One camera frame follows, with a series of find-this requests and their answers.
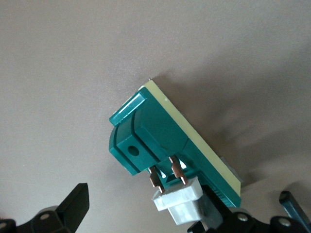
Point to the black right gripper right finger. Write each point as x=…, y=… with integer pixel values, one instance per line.
x=235, y=223

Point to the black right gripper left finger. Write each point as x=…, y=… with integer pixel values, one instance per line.
x=65, y=213

